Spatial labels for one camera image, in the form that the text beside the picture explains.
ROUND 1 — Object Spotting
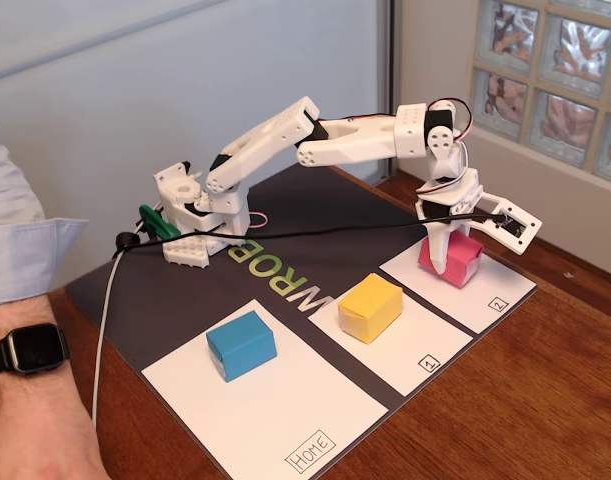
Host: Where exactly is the red paper box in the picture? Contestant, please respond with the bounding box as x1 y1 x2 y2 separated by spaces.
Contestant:
417 230 485 289

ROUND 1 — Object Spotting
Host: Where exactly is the black cable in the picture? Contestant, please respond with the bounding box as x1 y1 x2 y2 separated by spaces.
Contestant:
115 211 507 254

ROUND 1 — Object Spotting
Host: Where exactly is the white paper sheet marked 1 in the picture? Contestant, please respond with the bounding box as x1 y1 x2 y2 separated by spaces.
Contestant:
307 284 475 398

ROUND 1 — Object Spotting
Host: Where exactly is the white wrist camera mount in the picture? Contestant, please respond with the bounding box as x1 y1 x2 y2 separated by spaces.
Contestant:
470 194 544 257

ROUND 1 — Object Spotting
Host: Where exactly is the green table clamp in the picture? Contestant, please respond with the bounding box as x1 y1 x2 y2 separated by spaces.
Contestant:
135 203 182 241

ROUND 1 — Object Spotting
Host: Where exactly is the yellow paper box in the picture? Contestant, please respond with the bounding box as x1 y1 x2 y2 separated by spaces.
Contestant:
337 272 405 346

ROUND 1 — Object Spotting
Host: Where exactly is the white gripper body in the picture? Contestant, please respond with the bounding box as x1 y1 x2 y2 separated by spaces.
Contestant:
415 168 487 231

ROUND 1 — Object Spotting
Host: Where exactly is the black smartwatch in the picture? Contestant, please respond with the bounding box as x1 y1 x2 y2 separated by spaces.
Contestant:
0 322 71 382

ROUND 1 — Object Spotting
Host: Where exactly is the person's bare hand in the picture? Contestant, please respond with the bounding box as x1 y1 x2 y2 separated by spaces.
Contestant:
0 366 112 480

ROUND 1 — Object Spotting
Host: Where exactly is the person's bare forearm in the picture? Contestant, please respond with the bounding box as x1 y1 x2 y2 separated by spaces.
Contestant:
0 292 57 354

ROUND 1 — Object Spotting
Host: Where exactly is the glass block window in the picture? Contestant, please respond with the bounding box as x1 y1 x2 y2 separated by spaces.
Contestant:
470 0 611 190

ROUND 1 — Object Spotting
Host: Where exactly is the black printed mat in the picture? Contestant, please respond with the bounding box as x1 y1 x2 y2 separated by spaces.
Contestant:
64 164 539 480

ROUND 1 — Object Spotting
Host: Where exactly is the blue paper box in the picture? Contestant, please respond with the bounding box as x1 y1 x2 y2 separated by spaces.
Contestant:
205 309 279 384

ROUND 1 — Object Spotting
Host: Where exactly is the white cable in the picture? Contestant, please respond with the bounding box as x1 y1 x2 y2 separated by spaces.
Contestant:
90 248 128 429

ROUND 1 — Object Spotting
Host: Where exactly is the white paper sheet marked HOME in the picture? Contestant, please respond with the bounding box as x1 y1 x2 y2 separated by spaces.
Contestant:
140 298 390 480

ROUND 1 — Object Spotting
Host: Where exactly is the light blue shirt sleeve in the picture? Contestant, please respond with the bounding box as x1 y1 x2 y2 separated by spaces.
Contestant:
0 117 90 309

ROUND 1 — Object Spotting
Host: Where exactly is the red white servo wire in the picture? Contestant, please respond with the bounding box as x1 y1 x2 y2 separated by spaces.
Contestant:
428 99 475 154

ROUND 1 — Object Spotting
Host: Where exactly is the white paper sheet marked 2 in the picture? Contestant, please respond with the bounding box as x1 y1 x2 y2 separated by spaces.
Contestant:
378 243 538 336

